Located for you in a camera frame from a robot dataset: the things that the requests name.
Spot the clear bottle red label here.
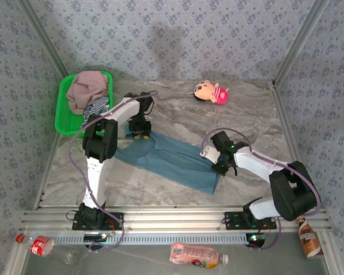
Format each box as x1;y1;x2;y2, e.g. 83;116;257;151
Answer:
15;233;81;266

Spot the plush doll pink outfit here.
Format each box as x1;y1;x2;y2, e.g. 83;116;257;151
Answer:
193;79;229;105

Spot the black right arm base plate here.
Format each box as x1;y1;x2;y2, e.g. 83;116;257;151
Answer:
224;211;277;230

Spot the pink label drink bottle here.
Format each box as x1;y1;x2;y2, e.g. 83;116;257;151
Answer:
169;242;229;269

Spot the brown coffee drink bottle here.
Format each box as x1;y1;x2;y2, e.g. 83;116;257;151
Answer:
296;217;325;259

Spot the teal ribbed tank top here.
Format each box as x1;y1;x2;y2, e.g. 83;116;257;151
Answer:
114;130;222;196

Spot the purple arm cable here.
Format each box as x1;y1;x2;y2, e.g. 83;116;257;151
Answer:
202;127;322;252
69;91;159;253

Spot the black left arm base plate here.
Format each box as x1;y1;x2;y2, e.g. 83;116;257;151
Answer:
72;211;124;231

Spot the blue white striped tank top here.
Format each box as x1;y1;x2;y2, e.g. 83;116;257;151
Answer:
80;96;110;128

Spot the aluminium frame post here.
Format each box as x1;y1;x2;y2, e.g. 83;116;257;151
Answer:
272;0;332;85
17;0;69;77

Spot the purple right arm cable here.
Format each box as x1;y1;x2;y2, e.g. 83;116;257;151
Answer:
202;127;322;252

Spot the small controller board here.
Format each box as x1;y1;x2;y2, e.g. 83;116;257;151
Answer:
84;233;107;243
245;233;268;248

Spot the mauve tank top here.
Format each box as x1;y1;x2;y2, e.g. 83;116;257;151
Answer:
65;70;110;116

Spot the green plastic basket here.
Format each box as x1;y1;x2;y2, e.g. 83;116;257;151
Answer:
54;70;115;137

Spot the grey slotted cable duct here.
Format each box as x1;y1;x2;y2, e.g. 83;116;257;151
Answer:
45;231;272;246

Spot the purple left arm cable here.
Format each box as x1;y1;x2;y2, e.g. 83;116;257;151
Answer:
69;91;159;253

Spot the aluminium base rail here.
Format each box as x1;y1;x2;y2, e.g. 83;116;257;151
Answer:
19;205;332;233

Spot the aluminium table side rail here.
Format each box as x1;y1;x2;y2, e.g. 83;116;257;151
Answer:
33;133;62;210
271;81;316;209

